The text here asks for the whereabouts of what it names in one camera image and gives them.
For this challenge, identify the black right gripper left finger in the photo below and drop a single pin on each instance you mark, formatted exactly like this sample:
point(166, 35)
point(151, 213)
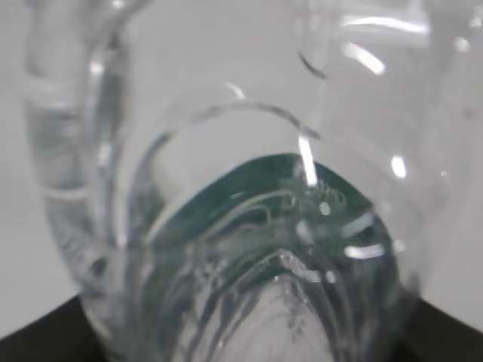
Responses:
point(62, 335)

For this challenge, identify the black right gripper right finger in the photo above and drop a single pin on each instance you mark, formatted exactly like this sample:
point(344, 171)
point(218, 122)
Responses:
point(434, 336)

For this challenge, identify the Yibao mineral water bottle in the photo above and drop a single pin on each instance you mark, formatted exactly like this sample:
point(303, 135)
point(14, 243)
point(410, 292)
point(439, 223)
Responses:
point(250, 180)

